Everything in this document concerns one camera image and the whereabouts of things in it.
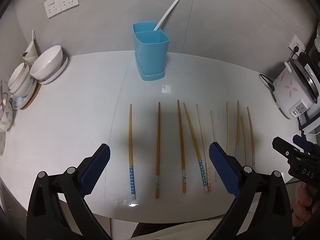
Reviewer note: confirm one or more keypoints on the white stacked bowl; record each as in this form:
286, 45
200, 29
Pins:
23, 90

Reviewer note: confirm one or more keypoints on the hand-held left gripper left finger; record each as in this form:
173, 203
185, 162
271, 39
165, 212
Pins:
96, 170

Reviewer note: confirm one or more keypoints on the large white bowl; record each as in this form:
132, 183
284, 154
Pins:
47, 63

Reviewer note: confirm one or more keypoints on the person's right hand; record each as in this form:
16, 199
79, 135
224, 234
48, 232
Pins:
303, 212

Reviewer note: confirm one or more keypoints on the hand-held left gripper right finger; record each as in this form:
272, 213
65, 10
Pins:
222, 170

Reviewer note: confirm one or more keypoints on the white triangle patterned cup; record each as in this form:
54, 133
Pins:
6, 116

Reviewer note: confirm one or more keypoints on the round wooden plate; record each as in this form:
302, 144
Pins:
33, 96

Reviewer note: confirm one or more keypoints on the white ribbed dish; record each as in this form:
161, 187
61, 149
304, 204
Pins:
58, 72

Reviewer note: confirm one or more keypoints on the white wall socket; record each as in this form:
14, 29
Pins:
298, 41

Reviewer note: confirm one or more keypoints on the white patterned plate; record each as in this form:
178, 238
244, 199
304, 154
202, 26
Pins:
2, 142

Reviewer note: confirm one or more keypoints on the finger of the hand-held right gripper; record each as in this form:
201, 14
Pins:
302, 142
285, 148

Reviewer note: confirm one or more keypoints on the white pink flowered rice cooker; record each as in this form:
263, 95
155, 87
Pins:
290, 87

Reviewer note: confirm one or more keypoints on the blue plastic utensil holder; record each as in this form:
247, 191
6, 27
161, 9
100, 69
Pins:
150, 55

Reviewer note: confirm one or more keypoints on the white plastic chopstick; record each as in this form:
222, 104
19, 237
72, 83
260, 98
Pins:
167, 13

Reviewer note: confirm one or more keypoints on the stack of small bowls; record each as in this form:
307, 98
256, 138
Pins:
17, 76

